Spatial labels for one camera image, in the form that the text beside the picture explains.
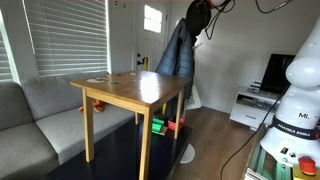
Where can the white television stand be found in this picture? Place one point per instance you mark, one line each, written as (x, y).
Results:
(250, 113)

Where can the grey media device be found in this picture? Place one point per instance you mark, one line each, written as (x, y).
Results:
(255, 88)

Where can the dark blue puffer jacket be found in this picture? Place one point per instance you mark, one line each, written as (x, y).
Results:
(176, 56)

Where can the red emergency stop button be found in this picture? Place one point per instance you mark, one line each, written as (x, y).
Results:
(306, 165)

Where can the green metal robot stand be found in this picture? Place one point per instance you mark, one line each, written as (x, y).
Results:
(266, 166)

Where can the black low platform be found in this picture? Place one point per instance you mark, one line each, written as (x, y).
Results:
(116, 156)

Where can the white coat rack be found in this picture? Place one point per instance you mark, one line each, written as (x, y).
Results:
(189, 154)

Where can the white window blind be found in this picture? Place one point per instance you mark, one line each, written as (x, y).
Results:
(66, 36)
(4, 63)

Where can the red patterned box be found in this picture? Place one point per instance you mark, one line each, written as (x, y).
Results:
(173, 125)

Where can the white oval sticker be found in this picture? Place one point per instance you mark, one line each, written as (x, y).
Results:
(92, 80)

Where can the white printed bag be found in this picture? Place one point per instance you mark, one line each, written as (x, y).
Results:
(193, 98)

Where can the light wooden table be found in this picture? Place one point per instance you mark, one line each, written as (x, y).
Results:
(140, 86)

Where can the black hat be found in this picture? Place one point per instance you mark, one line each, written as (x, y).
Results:
(197, 18)

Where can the green plastic box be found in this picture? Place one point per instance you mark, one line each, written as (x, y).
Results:
(157, 126)

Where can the grey sofa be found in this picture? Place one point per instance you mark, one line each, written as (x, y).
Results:
(50, 100)

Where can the yellow door bar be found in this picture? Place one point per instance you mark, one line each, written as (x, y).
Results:
(145, 64)

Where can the stack of papers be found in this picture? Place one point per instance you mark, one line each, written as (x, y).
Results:
(255, 175)

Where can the white entrance door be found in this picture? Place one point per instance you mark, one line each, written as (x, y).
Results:
(150, 43)

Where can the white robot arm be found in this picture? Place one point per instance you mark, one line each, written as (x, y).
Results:
(300, 106)

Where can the orange plush toy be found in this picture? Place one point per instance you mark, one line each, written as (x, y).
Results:
(96, 106)

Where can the black television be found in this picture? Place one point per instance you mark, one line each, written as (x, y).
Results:
(276, 73)

